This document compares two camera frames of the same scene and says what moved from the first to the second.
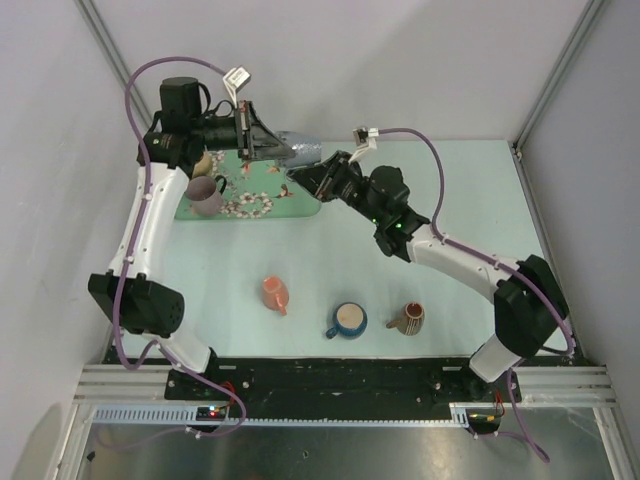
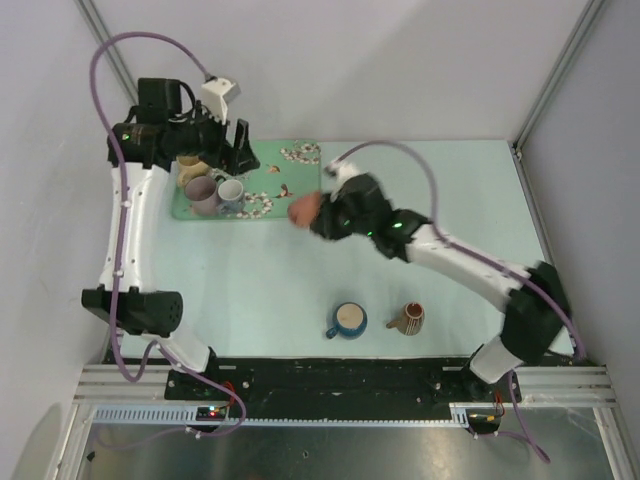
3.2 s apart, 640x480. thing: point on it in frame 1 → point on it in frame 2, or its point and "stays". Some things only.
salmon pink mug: (275, 294) → (302, 210)
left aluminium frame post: (117, 58) stays
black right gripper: (324, 179) → (323, 223)
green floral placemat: (256, 189) stays
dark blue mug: (350, 321) stays
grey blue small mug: (307, 149) → (230, 198)
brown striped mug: (411, 320) stays
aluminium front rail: (539, 384) stays
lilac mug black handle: (201, 191) stays
